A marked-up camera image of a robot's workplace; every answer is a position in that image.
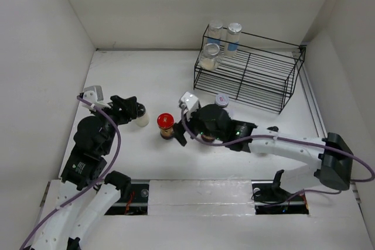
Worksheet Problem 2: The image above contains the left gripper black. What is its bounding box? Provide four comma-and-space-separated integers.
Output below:
91, 94, 137, 153

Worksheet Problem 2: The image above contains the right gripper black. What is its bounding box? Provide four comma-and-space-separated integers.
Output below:
170, 105, 224, 145

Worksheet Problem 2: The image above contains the red lid sauce jar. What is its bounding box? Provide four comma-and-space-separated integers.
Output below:
200, 134, 215, 143
156, 113, 175, 140

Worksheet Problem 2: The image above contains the black cap white grinder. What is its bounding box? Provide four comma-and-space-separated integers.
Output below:
135, 103, 149, 127

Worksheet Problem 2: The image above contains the red label spice jar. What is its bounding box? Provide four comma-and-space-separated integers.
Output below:
214, 93, 230, 108

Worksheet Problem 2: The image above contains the clear glass jar white powder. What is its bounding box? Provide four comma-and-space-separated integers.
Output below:
199, 43, 221, 71

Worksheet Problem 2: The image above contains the silver lid blue label shaker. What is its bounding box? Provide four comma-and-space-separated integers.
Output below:
224, 23, 242, 57

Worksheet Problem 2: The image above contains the black cap brown grinder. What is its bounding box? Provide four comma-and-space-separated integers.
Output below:
267, 126, 279, 132

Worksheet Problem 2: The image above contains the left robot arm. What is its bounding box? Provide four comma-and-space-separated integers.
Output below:
21, 91, 145, 249

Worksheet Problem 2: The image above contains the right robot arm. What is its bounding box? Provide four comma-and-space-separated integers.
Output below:
173, 103, 353, 200

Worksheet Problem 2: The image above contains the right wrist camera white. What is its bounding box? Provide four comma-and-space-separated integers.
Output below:
179, 91, 200, 119

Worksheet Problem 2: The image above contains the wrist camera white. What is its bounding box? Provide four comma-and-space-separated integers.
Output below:
79, 85, 109, 109
179, 91, 200, 119

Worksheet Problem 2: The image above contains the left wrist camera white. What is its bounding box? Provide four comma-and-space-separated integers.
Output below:
79, 85, 109, 109

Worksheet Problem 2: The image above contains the black wire rack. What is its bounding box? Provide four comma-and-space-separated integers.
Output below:
193, 32, 306, 114

